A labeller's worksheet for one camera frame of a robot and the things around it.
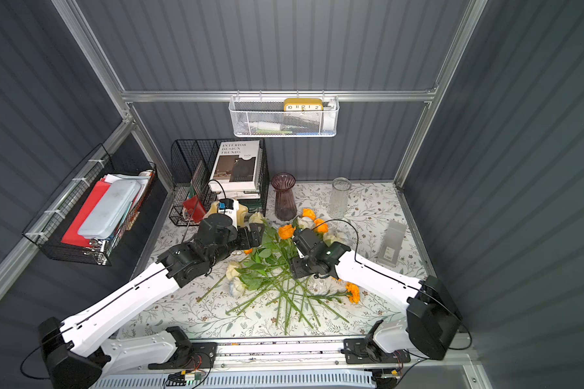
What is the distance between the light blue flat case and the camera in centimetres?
67

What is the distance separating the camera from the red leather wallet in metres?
1.01

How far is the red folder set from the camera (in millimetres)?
670

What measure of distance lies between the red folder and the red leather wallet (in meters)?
0.30

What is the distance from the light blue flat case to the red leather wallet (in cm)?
26

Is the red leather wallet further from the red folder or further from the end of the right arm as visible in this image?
the end of the right arm

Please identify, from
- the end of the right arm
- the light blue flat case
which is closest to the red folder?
the light blue flat case

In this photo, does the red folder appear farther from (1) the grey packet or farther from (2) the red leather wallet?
(1) the grey packet
